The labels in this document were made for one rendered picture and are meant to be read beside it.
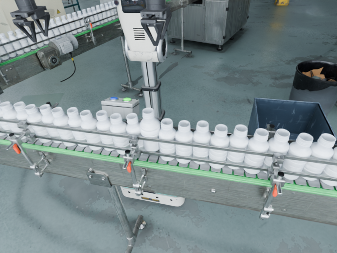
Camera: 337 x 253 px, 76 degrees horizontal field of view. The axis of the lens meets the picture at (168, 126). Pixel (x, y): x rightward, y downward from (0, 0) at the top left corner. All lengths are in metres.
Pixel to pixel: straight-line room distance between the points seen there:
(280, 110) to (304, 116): 0.13
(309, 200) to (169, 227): 1.13
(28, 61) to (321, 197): 2.07
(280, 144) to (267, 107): 0.60
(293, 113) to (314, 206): 0.59
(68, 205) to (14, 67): 1.17
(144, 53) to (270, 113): 0.77
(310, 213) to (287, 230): 0.98
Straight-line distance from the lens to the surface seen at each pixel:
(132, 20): 1.22
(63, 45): 2.10
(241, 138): 0.70
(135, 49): 1.26
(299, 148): 0.73
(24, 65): 2.13
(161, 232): 1.76
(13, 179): 2.53
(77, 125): 0.86
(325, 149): 0.76
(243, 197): 0.86
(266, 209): 0.80
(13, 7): 4.63
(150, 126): 0.71
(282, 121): 1.37
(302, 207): 0.91
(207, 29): 4.41
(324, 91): 2.38
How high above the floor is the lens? 1.60
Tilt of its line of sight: 40 degrees down
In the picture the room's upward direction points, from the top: 4 degrees counter-clockwise
